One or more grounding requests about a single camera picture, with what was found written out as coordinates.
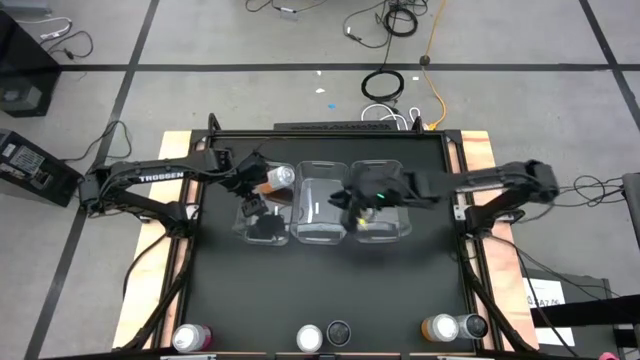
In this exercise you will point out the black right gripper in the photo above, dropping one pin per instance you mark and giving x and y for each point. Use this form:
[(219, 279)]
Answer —
[(380, 187)]

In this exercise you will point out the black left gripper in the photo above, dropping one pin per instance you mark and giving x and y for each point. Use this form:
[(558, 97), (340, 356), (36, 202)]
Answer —
[(247, 172)]

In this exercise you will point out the orange white soda can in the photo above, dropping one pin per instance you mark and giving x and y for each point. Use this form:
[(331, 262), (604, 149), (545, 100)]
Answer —
[(442, 327), (280, 179)]

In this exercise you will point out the clear plastic bin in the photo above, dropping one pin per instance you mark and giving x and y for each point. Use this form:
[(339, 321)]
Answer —
[(277, 212), (320, 200), (395, 225)]

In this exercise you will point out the black can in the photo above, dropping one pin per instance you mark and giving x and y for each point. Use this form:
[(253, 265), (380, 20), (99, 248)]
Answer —
[(338, 333)]

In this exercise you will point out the dark can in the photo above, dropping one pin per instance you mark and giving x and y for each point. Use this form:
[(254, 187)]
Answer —
[(472, 326)]

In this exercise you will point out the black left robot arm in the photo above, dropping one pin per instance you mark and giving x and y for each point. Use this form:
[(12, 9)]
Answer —
[(160, 176)]

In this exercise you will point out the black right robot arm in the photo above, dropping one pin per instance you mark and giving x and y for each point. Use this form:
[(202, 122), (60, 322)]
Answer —
[(500, 180)]

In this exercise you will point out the black bar behind table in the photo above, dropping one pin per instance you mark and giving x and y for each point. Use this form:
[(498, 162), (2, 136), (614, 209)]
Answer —
[(335, 126)]

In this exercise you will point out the wooden base board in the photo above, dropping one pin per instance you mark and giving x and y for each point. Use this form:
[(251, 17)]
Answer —
[(172, 145)]

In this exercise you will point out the black floor plug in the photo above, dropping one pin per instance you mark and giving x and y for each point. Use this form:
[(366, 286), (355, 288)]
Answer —
[(424, 60)]

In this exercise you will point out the white paper sheet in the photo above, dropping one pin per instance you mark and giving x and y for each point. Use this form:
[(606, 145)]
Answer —
[(550, 290), (557, 337)]

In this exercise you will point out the black computer tower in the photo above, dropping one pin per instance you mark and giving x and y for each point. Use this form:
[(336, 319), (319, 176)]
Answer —
[(30, 167)]

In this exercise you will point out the black case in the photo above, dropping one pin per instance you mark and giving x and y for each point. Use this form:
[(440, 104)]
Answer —
[(585, 287)]

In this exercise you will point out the black floor box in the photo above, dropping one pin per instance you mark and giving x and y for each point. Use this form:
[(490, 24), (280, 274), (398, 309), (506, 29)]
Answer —
[(22, 100)]

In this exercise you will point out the black cabinet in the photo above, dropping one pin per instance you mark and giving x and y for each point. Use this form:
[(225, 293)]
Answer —
[(25, 55)]

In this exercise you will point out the black flat bar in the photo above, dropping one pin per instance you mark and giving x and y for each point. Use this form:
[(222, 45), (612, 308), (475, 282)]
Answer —
[(600, 310)]

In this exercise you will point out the pink object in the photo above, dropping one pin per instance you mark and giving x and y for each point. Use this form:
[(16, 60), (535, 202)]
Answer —
[(608, 357)]

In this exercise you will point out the black table frame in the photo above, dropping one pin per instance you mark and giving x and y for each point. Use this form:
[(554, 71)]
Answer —
[(325, 134)]

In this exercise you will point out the gray post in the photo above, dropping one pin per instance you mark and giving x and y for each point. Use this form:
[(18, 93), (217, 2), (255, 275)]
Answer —
[(632, 210)]

